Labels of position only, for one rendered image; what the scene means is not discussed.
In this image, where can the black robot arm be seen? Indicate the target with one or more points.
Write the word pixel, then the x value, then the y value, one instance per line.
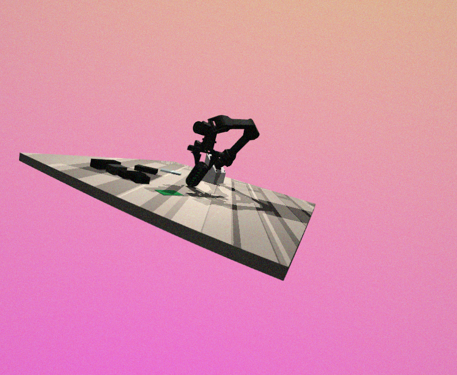
pixel 224 123

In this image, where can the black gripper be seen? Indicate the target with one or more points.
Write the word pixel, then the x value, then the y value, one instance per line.
pixel 207 147

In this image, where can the green block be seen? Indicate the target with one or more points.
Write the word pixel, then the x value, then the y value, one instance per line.
pixel 168 192

